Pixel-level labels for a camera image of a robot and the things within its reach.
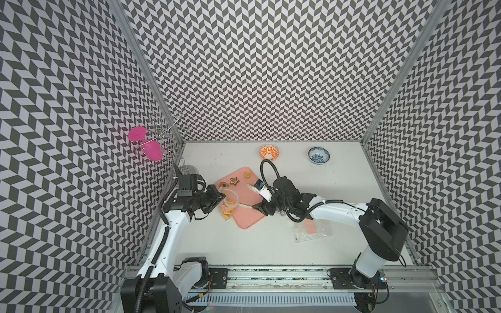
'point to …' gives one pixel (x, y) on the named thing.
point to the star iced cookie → (234, 180)
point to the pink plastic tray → (247, 217)
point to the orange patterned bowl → (269, 152)
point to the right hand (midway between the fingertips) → (258, 202)
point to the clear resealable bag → (229, 203)
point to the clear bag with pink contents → (312, 229)
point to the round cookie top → (247, 175)
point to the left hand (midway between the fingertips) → (226, 196)
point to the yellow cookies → (227, 214)
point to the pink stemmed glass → (152, 150)
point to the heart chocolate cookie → (223, 184)
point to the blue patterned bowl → (318, 155)
